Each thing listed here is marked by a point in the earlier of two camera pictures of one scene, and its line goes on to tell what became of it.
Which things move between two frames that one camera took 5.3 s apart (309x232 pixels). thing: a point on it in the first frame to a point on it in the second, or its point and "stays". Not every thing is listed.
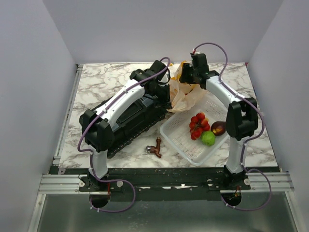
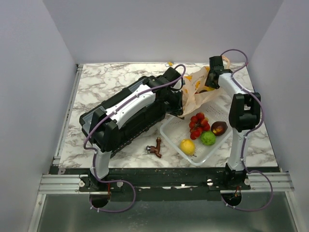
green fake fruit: (208, 138) stays
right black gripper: (186, 68) to (208, 82)
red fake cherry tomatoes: (199, 123) stays
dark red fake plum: (218, 128) stays
